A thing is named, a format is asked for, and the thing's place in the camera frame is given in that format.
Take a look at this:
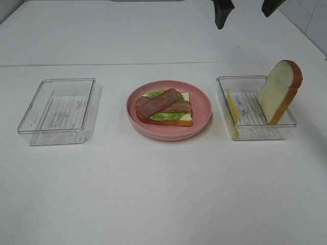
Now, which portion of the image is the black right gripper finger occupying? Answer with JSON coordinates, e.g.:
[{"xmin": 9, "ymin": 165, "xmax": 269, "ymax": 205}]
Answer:
[
  {"xmin": 262, "ymin": 0, "xmax": 286, "ymax": 17},
  {"xmin": 213, "ymin": 0, "xmax": 235, "ymax": 30}
]

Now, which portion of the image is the clear plastic container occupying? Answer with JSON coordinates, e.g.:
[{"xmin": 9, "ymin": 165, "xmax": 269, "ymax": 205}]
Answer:
[
  {"xmin": 17, "ymin": 78, "xmax": 102, "ymax": 146},
  {"xmin": 216, "ymin": 76, "xmax": 297, "ymax": 140}
]

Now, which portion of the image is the bread slice in right container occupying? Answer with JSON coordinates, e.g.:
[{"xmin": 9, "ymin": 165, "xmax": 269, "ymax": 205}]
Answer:
[{"xmin": 256, "ymin": 60, "xmax": 303, "ymax": 125}]

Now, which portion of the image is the bacon strip from container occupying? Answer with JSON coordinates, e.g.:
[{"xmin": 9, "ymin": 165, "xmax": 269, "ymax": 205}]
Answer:
[
  {"xmin": 134, "ymin": 96, "xmax": 192, "ymax": 113},
  {"xmin": 135, "ymin": 88, "xmax": 182, "ymax": 118}
]

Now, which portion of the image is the green lettuce leaf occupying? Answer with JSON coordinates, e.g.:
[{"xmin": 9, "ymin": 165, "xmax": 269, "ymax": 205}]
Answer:
[{"xmin": 145, "ymin": 90, "xmax": 186, "ymax": 121}]

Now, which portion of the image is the yellow cheese slice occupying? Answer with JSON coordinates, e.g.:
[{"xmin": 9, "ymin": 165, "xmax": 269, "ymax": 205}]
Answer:
[{"xmin": 227, "ymin": 89, "xmax": 240, "ymax": 139}]

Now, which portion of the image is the pink round plate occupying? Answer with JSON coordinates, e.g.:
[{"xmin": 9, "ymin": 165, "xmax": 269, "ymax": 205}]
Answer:
[{"xmin": 126, "ymin": 80, "xmax": 212, "ymax": 141}]

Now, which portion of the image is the clear plastic left container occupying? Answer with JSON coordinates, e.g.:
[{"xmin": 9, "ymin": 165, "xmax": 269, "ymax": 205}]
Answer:
[{"xmin": 17, "ymin": 78, "xmax": 102, "ymax": 146}]

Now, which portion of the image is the clear plastic right container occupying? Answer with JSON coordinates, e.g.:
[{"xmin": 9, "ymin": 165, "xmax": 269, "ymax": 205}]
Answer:
[{"xmin": 216, "ymin": 76, "xmax": 297, "ymax": 140}]

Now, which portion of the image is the bread slice from container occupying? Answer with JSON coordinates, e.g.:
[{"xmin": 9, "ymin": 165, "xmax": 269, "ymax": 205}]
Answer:
[{"xmin": 136, "ymin": 92, "xmax": 193, "ymax": 127}]

